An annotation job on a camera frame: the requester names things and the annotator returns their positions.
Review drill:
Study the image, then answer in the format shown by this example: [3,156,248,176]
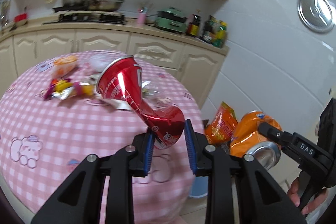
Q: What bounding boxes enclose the cream lower kitchen cabinets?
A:
[1,20,229,107]

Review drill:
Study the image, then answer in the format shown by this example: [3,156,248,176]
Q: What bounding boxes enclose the red container on counter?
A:
[14,12,28,24]

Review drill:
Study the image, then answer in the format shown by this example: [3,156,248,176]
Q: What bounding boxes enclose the green condiment bottles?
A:
[200,15,227,48]

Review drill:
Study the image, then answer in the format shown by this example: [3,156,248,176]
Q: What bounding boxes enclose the orange snack wrapper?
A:
[51,55,78,79]

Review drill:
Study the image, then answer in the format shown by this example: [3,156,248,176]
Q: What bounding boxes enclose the blue trash bin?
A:
[189,176,209,198]

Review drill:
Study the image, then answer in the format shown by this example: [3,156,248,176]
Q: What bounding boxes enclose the crushed red soda can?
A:
[96,55,185,149]

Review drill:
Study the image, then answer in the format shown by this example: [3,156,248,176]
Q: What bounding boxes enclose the clear plastic wrap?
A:
[141,80,173,109]

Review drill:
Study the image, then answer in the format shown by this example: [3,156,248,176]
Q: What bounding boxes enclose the colourful candy wrapper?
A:
[43,79,94,101]

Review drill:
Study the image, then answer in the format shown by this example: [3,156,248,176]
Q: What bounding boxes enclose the black gas stove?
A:
[43,6,126,25]

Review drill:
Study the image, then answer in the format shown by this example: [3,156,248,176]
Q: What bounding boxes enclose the white plastic bag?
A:
[87,54,114,73]

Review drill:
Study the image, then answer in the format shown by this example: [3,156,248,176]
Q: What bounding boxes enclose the crushed orange soda can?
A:
[230,110,282,170]

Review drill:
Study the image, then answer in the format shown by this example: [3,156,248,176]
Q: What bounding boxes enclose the steel wok pan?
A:
[88,0,125,12]

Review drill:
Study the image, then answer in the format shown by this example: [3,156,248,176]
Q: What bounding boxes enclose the green electric cooker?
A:
[154,7,187,34]

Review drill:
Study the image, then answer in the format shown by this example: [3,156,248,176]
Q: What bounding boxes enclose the right hand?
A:
[287,177,328,215]

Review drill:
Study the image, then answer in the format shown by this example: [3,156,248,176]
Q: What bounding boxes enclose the pink checkered tablecloth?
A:
[1,60,194,223]

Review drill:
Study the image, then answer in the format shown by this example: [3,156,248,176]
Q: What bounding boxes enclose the pink utensil holder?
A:
[137,9,146,26]

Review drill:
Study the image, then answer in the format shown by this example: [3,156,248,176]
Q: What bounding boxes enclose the orange rice bag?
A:
[205,102,238,145]

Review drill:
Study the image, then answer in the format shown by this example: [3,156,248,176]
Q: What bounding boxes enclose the dark soy sauce bottle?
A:
[186,14,201,37]

